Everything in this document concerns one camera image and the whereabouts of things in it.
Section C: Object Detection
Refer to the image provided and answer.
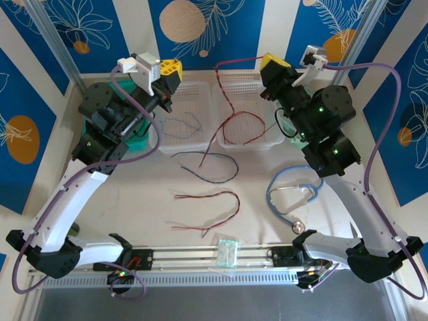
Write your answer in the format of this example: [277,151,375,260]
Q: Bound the green plastic basket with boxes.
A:
[82,78,150,153]

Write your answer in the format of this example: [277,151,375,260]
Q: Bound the grey slotted cable duct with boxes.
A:
[41,272,399,290]

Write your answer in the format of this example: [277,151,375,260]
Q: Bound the black controller board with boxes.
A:
[106,267,136,296]
[296,267,330,292]

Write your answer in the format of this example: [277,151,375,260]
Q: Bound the clear plastic bag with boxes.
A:
[207,232,241,277]

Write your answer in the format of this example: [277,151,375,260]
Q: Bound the aluminium rail frame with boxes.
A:
[28,242,392,277]

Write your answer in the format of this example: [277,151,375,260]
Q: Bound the blue stethoscope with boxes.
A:
[265,165,324,235]

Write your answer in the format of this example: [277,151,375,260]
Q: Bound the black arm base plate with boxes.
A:
[267,245,302,268]
[92,247,154,272]

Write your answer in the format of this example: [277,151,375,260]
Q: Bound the white plastic basket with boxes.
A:
[212,74,285,151]
[148,80,217,154]

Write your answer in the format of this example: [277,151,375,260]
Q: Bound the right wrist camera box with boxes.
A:
[294,45,329,87]

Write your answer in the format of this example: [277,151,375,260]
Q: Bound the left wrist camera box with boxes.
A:
[117,51,162,97]

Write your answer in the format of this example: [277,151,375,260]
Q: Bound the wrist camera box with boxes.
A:
[294,45,329,87]
[117,51,162,97]

